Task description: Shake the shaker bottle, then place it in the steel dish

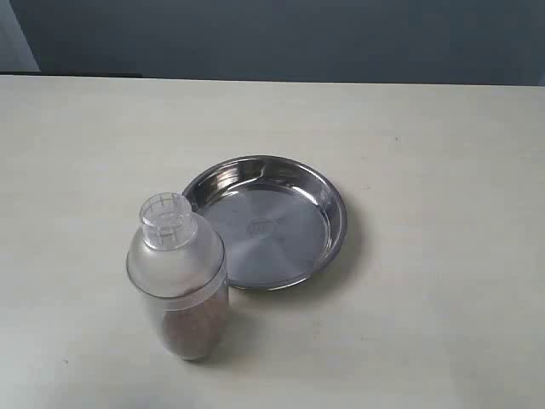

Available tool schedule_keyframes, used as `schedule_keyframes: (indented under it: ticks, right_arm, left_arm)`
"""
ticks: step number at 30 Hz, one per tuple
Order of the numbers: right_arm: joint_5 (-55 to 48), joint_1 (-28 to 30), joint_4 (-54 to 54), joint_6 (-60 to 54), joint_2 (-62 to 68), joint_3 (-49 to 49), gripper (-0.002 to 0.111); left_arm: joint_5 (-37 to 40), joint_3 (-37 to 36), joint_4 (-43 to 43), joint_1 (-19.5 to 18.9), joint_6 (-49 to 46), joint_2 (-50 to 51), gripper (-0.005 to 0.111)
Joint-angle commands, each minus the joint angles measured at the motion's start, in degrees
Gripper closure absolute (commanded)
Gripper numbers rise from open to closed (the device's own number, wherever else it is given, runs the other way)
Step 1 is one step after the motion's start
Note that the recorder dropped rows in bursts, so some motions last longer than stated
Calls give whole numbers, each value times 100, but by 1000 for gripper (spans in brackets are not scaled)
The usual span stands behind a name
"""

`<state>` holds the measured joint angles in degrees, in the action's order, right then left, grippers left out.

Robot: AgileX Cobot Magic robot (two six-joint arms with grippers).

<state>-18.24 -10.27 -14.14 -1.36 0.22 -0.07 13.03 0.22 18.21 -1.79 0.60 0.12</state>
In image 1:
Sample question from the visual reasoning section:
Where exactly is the round stainless steel plate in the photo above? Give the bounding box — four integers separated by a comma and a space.
183, 155, 347, 291

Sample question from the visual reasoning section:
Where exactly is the clear plastic shaker bottle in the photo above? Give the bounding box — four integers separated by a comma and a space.
126, 193, 229, 360

